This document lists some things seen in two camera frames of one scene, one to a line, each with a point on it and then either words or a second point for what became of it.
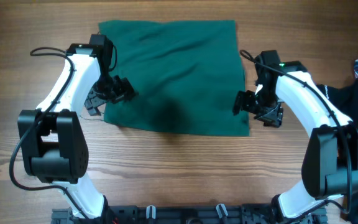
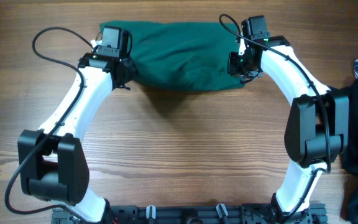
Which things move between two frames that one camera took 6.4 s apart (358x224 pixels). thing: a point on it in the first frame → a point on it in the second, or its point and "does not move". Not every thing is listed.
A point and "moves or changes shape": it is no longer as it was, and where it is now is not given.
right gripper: [274, 117] → [233, 70]
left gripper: [122, 88] → [132, 70]
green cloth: [185, 74] moves or changes shape
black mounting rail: [188, 214] does not move
